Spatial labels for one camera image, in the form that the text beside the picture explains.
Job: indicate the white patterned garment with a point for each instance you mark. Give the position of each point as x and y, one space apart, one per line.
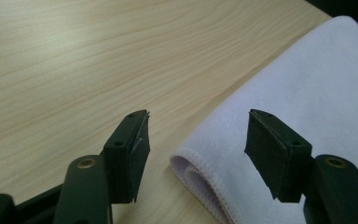
307 93

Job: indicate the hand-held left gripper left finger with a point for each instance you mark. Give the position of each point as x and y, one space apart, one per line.
127 158

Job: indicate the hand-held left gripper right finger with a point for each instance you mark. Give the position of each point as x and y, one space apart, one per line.
276 155

